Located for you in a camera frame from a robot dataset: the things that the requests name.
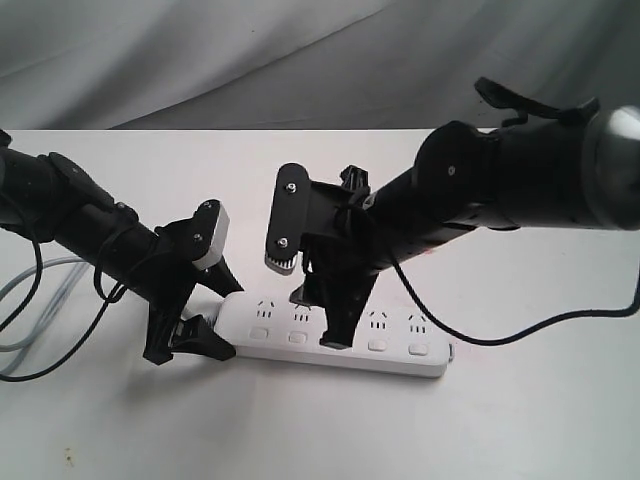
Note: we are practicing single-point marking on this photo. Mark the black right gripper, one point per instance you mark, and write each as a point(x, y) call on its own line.
point(333, 256)

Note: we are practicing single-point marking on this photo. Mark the white power strip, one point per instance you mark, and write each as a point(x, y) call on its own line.
point(389, 340)

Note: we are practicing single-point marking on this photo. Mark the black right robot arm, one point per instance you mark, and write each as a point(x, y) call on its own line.
point(546, 167)

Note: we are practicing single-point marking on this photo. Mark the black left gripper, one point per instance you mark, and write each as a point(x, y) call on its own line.
point(166, 278)

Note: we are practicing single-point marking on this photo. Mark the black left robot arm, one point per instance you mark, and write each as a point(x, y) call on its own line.
point(49, 198)

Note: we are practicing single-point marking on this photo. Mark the grey backdrop cloth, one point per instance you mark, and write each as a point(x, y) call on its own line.
point(305, 64)

